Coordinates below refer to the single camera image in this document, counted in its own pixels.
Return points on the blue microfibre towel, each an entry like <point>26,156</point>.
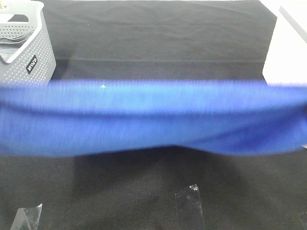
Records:
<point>72,118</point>

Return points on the black table cloth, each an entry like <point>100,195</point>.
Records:
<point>135,190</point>

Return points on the clear tape strip centre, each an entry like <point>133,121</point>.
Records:
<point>188,209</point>

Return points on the clear tape strip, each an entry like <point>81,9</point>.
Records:
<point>27,218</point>
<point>188,209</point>

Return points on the grey perforated plastic basket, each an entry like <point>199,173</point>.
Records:
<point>26,54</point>

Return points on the white plastic basket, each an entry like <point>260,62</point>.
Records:
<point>286,60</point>

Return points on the clear tape strip left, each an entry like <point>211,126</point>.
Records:
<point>27,218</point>

